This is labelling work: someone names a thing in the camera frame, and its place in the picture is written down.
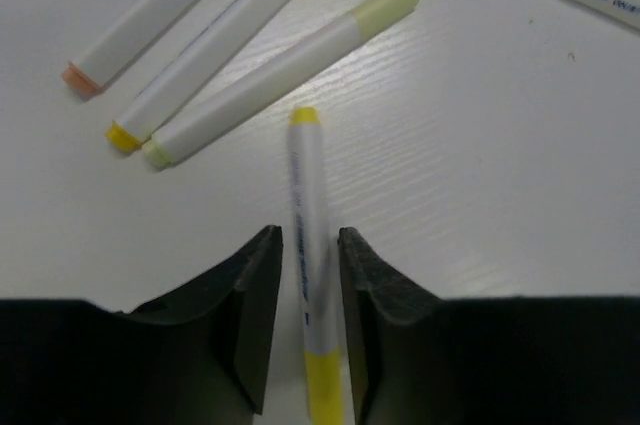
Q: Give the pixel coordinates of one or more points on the peach capped white marker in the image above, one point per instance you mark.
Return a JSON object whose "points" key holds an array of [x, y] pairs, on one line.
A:
{"points": [[122, 44]]}

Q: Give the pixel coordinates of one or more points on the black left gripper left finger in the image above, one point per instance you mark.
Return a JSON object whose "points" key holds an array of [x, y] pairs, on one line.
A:
{"points": [[198, 354]]}

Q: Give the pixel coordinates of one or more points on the yellow capped marker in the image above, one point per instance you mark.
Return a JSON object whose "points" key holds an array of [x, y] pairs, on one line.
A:
{"points": [[196, 63], [318, 274]]}

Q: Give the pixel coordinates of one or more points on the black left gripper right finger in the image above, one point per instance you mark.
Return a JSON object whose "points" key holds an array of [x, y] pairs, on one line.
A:
{"points": [[416, 358]]}

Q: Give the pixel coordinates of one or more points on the yellow capped marker crossing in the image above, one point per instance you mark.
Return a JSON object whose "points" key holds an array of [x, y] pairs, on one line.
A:
{"points": [[209, 120]]}

